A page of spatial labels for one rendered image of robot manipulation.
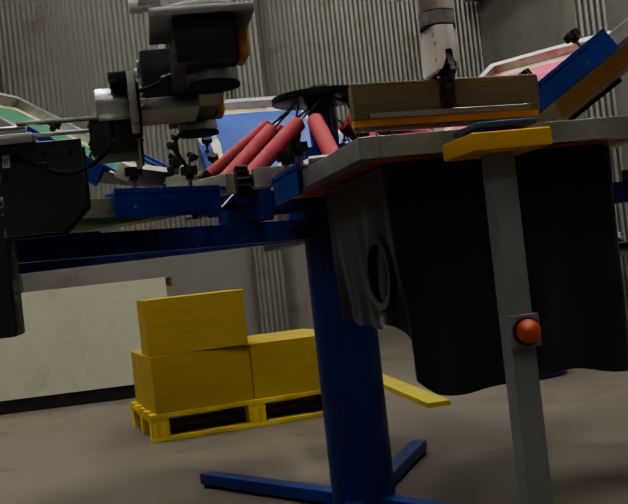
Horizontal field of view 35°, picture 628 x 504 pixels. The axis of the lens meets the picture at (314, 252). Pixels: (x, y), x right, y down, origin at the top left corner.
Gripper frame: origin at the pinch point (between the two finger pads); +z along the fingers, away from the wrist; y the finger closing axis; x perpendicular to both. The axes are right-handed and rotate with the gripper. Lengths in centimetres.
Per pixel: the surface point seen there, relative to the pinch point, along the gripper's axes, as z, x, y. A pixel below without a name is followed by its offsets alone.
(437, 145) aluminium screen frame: 13.2, -14.8, 33.5
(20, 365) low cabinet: 77, -132, -521
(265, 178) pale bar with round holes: 8, -31, -48
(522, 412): 57, -13, 53
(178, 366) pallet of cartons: 73, -39, -307
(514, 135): 15, -11, 57
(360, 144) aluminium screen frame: 12.0, -28.4, 33.5
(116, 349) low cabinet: 74, -67, -517
